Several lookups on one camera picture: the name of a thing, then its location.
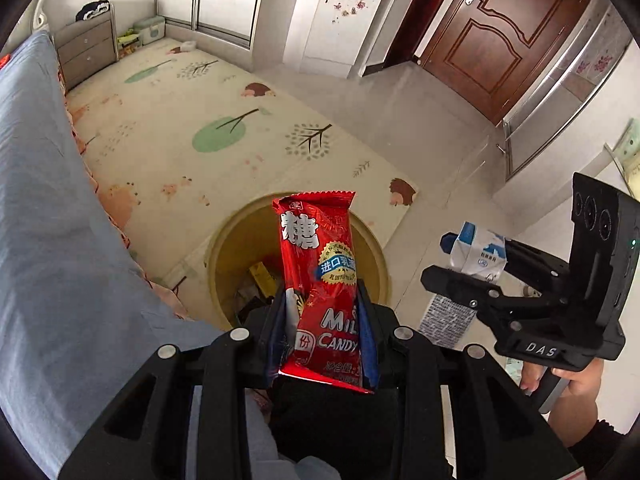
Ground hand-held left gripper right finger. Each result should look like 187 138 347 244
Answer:
357 281 581 480

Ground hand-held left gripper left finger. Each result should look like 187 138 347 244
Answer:
57 287 301 480

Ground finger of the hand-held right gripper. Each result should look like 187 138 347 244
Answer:
440 231 572 298
420 265 568 333

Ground blue and white small carton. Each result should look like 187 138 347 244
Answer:
447 221 511 283

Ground yellow milk carton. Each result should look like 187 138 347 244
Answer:
248 261 282 297

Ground red candy bag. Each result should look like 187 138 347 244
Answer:
271 191 376 395

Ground yellow plastic bin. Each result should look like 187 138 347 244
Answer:
205 192 390 333

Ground person's right forearm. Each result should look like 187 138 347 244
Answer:
547 402 636 480

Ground person's right hand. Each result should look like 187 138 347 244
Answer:
519 358 607 415

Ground white printed packet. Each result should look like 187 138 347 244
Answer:
417 292 474 349

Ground brown wooden door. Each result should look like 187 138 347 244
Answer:
382 0 599 127

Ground tree print play mat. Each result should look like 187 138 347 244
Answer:
65 35 419 322

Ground white cabinet with flower stickers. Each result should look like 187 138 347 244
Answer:
282 0 407 79

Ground small colourful toys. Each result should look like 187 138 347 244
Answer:
116 30 142 59

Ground green and white storage box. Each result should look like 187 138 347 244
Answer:
132 15 166 44

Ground grey nightstand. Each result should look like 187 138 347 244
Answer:
54 10 120 92

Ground black and white cloth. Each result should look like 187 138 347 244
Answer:
76 1 112 22

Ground bed with tufted headboard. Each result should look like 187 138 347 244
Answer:
27 0 51 34

